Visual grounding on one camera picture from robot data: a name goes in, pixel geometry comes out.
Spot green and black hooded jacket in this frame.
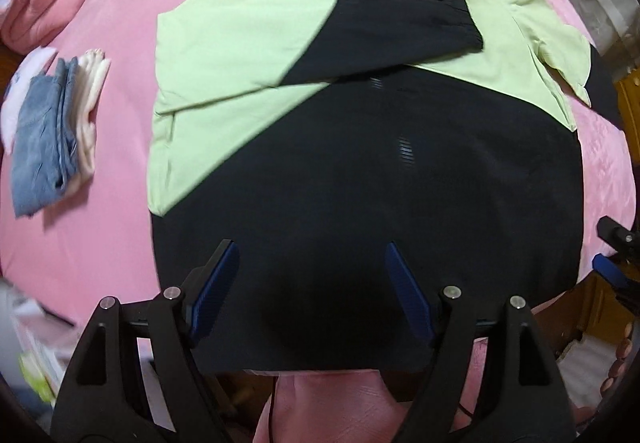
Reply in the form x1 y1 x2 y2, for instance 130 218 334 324
148 0 620 373

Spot folded cream fleece garment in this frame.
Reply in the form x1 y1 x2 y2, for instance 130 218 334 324
64 48 111 198

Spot pink bed sheet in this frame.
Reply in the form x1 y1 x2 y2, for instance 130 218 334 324
0 0 640 443

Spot white pillow with print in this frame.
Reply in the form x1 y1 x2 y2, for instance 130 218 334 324
1 46 58 154

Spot folded blue denim jeans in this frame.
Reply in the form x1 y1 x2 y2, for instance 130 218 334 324
11 57 79 218

